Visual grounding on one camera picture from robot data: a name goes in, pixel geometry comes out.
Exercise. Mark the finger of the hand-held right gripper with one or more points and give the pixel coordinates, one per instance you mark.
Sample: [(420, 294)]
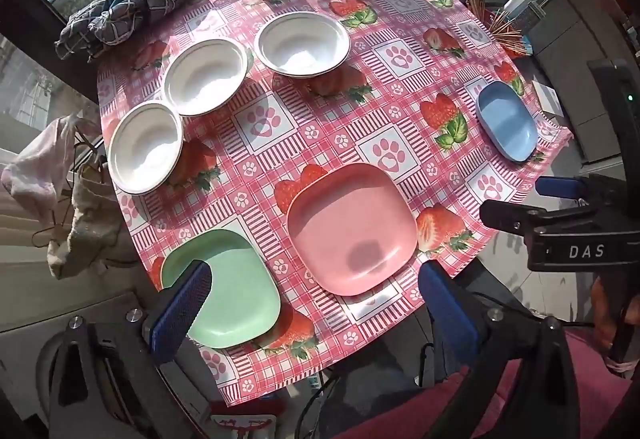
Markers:
[(560, 186), (505, 216)]

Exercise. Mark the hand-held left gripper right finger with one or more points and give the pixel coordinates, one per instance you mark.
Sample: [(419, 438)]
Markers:
[(447, 314)]

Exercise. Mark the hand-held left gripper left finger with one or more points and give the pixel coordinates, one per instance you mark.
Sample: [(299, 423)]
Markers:
[(182, 311)]

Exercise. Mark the green plate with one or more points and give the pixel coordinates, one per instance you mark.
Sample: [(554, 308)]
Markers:
[(240, 289)]

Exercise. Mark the blue plate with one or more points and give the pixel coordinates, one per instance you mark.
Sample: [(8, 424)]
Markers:
[(505, 119)]

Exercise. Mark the pink plate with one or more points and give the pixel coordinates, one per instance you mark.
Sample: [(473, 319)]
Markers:
[(350, 229)]

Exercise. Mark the white bowl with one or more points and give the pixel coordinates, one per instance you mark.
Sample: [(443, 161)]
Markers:
[(205, 76), (300, 44), (145, 151)]

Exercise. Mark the person's right hand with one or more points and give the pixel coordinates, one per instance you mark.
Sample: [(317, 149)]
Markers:
[(602, 311)]

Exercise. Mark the white box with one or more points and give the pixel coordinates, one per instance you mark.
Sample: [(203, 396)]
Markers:
[(547, 96)]

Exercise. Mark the beige towel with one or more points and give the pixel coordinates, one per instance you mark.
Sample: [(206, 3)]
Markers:
[(92, 219)]

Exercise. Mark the red trousers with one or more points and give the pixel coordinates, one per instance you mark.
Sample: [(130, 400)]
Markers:
[(605, 401)]

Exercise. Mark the pink strawberry printed tablecloth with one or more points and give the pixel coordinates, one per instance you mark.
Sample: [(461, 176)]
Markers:
[(320, 129)]

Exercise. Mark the pale pink cloth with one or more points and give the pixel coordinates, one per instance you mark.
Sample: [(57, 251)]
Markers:
[(30, 174)]

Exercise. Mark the grey checked cloth bundle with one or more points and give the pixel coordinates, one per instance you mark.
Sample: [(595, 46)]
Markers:
[(130, 4)]

